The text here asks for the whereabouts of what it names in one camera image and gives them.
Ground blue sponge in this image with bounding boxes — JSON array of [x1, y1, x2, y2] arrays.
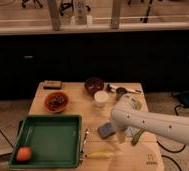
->
[[97, 122, 115, 139]]

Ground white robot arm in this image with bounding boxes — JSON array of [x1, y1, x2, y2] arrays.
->
[[110, 94, 189, 145]]

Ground green plastic tray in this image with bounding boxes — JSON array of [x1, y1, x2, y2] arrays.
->
[[9, 115, 82, 169]]

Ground light blue cloth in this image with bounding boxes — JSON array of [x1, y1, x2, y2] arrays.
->
[[125, 127, 139, 137]]

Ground green chili pepper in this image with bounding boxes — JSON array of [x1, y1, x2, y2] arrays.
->
[[131, 130, 145, 146]]

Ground green plastic cup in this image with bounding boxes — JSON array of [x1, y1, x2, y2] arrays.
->
[[132, 99, 142, 110]]

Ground white lidded cup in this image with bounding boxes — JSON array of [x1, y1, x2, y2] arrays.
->
[[94, 91, 109, 107]]

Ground dark metal cup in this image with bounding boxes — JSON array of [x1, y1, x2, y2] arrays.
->
[[116, 87, 127, 100]]

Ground metal fork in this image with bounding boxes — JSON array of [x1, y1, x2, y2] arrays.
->
[[80, 129, 89, 158]]

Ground dark red bowl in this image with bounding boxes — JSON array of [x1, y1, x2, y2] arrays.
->
[[84, 77, 104, 96]]

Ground orange bowl with food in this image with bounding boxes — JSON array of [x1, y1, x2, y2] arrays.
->
[[44, 91, 69, 113]]

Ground dark brown block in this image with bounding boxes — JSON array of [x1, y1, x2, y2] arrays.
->
[[43, 80, 62, 90]]

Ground orange tomato toy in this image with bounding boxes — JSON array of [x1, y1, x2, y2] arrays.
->
[[16, 147, 32, 162]]

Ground black handled utensil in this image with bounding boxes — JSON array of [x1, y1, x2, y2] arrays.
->
[[106, 84, 142, 94]]

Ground black power cable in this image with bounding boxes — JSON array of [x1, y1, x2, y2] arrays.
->
[[156, 103, 188, 171]]

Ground wooden post right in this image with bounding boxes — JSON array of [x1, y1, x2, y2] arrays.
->
[[110, 0, 121, 29]]

